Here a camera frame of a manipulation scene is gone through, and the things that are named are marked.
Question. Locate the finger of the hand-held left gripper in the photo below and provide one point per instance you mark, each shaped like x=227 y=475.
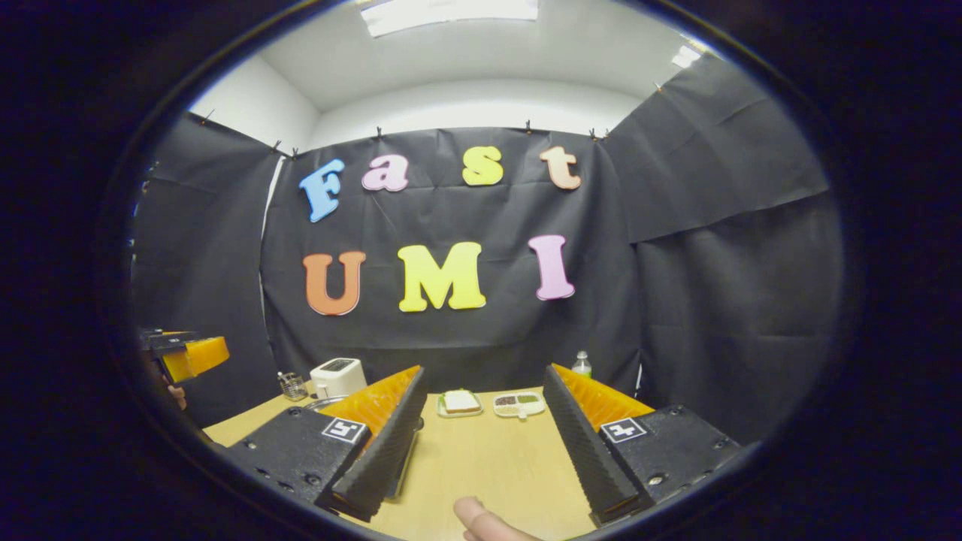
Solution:
x=197 y=357

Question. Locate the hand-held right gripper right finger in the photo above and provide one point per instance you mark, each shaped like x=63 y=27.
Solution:
x=590 y=451

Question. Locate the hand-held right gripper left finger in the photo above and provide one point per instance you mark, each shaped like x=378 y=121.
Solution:
x=383 y=451

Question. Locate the stainless steel pot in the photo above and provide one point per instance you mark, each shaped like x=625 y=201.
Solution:
x=323 y=403

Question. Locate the white divided bean tray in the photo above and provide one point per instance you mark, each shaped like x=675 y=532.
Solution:
x=518 y=404

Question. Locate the green label drink bottle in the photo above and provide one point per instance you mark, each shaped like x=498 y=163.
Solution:
x=582 y=365

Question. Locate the white toaster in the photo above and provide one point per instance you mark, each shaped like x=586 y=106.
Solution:
x=338 y=377

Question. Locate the plate with bread slice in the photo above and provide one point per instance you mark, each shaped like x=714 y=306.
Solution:
x=460 y=403

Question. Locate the black backdrop cloth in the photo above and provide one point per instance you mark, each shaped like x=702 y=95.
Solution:
x=714 y=300

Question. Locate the small ceiling light panel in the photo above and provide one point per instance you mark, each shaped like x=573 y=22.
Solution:
x=688 y=56

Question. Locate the large ceiling light panel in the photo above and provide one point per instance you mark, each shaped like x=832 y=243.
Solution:
x=451 y=15

